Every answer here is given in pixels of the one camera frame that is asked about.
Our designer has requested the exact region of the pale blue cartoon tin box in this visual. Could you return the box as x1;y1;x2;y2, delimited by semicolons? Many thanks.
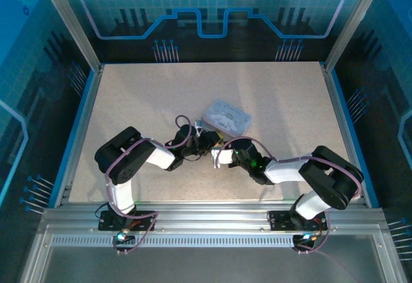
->
200;100;252;137

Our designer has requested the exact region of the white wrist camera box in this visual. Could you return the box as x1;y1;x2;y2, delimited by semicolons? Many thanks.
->
192;118;207;136
211;147;238;170

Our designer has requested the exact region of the grey lower panel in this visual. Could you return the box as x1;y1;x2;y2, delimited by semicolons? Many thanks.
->
38;244;387;283

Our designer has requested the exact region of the slotted aluminium strip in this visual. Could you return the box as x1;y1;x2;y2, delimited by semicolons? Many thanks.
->
51;235;376;246

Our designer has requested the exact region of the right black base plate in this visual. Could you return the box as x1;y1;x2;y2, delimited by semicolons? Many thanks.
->
268;208;328;232

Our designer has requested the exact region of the left aluminium side rail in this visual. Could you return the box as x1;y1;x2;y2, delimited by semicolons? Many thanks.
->
54;64;106;206

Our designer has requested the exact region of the left lit cable connector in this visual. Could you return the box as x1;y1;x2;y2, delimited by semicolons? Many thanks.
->
112;230;136;248

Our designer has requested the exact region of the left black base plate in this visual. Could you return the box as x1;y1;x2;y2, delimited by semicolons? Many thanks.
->
98;210;157;232

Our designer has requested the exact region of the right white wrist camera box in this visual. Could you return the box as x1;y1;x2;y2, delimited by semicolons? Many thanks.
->
211;147;238;170

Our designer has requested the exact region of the right aluminium frame post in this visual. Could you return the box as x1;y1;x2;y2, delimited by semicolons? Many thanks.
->
324;0;387;71

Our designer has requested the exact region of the right aluminium side rail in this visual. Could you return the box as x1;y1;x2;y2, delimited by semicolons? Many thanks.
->
320;61;380;208

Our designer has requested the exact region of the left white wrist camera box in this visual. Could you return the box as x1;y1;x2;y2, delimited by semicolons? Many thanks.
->
192;118;207;136

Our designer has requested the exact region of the lit cable connector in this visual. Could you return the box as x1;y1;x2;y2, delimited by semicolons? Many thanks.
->
112;230;136;248
292;231;318;248

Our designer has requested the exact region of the aluminium side rail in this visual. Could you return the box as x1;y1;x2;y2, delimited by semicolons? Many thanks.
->
54;64;106;206
320;61;380;208

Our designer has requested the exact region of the right lit cable connector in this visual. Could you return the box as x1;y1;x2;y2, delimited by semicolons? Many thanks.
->
292;231;318;248

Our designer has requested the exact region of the aluminium frame post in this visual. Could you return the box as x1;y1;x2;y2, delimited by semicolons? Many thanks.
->
324;0;387;71
35;0;104;71

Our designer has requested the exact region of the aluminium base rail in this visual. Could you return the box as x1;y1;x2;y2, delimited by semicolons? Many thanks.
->
43;201;387;232

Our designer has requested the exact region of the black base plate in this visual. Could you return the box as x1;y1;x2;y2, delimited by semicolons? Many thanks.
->
268;208;328;232
98;210;157;232

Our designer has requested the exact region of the left aluminium frame post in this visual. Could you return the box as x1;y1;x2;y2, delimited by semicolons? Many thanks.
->
35;0;104;71

